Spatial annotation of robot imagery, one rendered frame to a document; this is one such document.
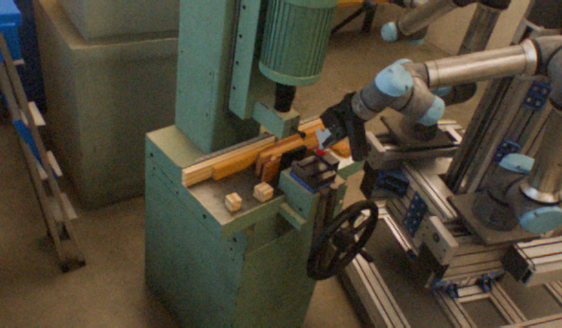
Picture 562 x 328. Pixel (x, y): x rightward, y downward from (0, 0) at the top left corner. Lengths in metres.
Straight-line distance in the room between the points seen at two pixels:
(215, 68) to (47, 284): 1.29
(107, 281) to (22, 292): 0.34
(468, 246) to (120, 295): 1.42
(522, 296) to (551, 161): 1.16
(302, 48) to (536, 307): 1.67
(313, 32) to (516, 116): 0.83
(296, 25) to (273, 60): 0.12
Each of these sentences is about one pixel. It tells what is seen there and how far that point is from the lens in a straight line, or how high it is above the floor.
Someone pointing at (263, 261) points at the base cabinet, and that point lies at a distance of 1.63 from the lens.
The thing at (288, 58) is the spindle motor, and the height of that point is 1.27.
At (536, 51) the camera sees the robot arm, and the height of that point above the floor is 1.41.
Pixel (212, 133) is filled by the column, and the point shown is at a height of 0.90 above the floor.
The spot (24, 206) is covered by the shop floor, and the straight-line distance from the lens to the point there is 2.76.
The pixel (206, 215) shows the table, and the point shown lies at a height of 0.88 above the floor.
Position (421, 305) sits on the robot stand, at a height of 0.21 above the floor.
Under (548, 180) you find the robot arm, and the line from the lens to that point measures 1.54.
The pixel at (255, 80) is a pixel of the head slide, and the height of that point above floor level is 1.13.
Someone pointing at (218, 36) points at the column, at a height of 1.23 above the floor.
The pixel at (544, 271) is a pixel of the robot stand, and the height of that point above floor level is 0.73.
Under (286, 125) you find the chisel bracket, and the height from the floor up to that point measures 1.05.
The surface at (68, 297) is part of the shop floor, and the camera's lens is 2.35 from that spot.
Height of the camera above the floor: 1.85
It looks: 37 degrees down
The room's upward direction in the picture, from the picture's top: 12 degrees clockwise
